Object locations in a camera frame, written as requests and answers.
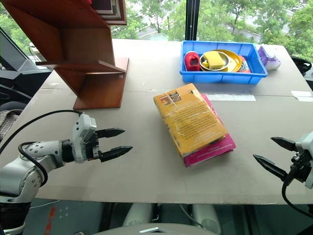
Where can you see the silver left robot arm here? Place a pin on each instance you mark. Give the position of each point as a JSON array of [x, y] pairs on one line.
[[22, 171]]

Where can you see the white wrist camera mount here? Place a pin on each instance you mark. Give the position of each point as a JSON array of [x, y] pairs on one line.
[[82, 137], [308, 147]]

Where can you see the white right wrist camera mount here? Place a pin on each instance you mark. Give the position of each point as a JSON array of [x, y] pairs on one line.
[[308, 147]]

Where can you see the checked cloth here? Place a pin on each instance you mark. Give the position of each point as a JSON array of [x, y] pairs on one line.
[[8, 123]]

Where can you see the white paper label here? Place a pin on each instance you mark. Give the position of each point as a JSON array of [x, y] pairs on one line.
[[302, 96]]

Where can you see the brown wooden bookshelf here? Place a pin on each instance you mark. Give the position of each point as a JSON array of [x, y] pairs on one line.
[[83, 49]]

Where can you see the blue plastic bin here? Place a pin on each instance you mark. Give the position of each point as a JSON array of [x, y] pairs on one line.
[[223, 76]]

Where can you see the silver metal bowl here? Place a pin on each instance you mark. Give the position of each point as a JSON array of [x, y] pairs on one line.
[[226, 66]]

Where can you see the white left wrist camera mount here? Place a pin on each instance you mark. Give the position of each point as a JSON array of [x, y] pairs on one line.
[[82, 137]]

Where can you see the yellow sponge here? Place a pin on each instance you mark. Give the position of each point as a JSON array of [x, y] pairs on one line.
[[214, 60]]

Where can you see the black bag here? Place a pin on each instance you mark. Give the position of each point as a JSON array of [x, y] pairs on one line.
[[301, 64]]

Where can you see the yellow plate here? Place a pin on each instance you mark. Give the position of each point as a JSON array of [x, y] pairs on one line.
[[236, 60]]

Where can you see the pink paperback book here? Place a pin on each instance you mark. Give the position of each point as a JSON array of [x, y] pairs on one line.
[[215, 149]]

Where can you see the small yellow item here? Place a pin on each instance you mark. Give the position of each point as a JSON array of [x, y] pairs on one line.
[[205, 64]]

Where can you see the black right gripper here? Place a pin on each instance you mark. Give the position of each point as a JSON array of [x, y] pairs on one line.
[[300, 166]]

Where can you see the red black snack packet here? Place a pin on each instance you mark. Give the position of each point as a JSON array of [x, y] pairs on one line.
[[245, 66]]

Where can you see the long clear tape strip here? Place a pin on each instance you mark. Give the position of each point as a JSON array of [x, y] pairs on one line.
[[231, 97]]

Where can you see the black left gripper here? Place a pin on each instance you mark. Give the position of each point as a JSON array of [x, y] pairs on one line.
[[93, 148]]

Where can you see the dark monitor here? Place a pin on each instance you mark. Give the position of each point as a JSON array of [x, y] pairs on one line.
[[11, 56]]

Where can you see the black window frame post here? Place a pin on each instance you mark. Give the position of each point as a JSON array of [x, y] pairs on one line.
[[192, 19]]

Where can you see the white rounded robot leg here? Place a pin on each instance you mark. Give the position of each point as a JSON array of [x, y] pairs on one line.
[[206, 216], [137, 214]]

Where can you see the yellow paperback book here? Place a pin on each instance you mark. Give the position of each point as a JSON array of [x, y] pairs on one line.
[[190, 118]]

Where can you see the purple white cloth packet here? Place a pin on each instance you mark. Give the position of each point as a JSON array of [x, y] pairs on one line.
[[269, 60]]

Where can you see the red plastic toy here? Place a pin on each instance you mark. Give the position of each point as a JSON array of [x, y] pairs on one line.
[[191, 61]]

